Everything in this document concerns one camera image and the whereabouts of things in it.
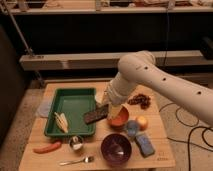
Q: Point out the bunch of dark grapes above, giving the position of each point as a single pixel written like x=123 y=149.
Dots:
x=140 y=99

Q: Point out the clear plastic bag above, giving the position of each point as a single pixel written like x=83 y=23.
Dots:
x=43 y=109

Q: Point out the corn cob with husk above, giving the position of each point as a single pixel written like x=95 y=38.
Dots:
x=61 y=122

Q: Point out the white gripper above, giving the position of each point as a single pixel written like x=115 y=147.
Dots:
x=113 y=111

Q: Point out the green plastic tray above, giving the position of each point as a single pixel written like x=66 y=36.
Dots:
x=73 y=103

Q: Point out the dark chalkboard eraser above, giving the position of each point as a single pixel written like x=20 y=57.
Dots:
x=96 y=115

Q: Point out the silver fork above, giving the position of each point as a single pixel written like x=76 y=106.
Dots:
x=87 y=159

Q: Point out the metal shelf rack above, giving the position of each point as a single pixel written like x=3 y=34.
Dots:
x=89 y=45

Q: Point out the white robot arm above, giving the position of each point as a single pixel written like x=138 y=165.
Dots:
x=139 y=68

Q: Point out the orange carrot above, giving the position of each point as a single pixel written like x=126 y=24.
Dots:
x=49 y=148

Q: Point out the peach apple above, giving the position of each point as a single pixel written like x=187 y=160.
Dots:
x=143 y=122

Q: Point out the purple bowl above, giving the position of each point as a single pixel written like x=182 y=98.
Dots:
x=116 y=149

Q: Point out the orange bowl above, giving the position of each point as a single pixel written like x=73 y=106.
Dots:
x=120 y=120

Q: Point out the blue sponge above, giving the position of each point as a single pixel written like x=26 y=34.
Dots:
x=145 y=146

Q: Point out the blue plastic cup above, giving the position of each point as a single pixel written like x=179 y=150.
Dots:
x=132 y=128

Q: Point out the small metal cup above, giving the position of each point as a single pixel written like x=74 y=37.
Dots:
x=76 y=142

